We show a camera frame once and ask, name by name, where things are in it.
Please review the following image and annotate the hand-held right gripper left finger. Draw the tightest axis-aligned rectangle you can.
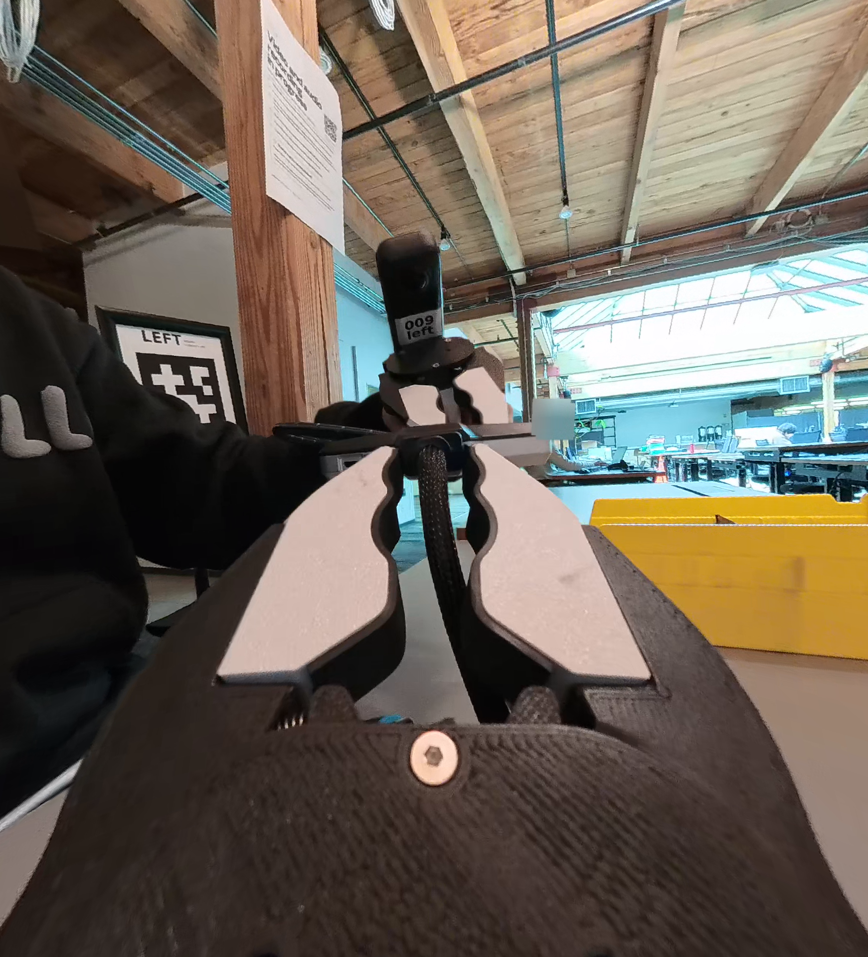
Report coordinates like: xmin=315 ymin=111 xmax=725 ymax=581
xmin=217 ymin=445 xmax=408 ymax=704

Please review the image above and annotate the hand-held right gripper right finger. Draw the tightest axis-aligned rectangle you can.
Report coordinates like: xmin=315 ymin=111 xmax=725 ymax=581
xmin=458 ymin=445 xmax=653 ymax=707

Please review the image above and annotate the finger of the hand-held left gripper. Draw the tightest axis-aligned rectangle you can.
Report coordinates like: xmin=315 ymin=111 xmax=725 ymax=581
xmin=396 ymin=383 xmax=444 ymax=429
xmin=437 ymin=366 xmax=516 ymax=429

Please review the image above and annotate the thick black braided cable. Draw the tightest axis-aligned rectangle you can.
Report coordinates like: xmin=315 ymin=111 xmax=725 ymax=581
xmin=415 ymin=441 xmax=513 ymax=725

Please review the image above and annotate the person's left forearm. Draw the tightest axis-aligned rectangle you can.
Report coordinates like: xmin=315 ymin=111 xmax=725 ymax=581
xmin=135 ymin=400 xmax=397 ymax=569

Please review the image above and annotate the yellow storage bin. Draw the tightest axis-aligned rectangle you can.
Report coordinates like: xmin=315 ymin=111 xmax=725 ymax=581
xmin=589 ymin=493 xmax=868 ymax=662

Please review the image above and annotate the white paper notice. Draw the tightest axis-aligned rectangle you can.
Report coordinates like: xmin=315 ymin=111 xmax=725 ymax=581
xmin=260 ymin=0 xmax=345 ymax=251

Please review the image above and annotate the framed marker poster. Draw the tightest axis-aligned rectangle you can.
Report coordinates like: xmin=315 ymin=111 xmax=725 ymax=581
xmin=96 ymin=307 xmax=249 ymax=433

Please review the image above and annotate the person in black sweatshirt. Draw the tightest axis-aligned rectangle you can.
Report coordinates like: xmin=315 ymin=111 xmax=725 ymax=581
xmin=0 ymin=254 xmax=315 ymax=849

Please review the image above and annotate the row of office desks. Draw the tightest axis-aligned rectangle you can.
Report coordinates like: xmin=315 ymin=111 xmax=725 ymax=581
xmin=658 ymin=437 xmax=868 ymax=502

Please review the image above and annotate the wooden post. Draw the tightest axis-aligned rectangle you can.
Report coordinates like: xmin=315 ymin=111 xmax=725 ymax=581
xmin=213 ymin=0 xmax=345 ymax=435

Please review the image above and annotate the white hanging cable bundle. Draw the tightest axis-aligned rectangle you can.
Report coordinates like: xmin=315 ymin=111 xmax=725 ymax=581
xmin=0 ymin=0 xmax=42 ymax=83

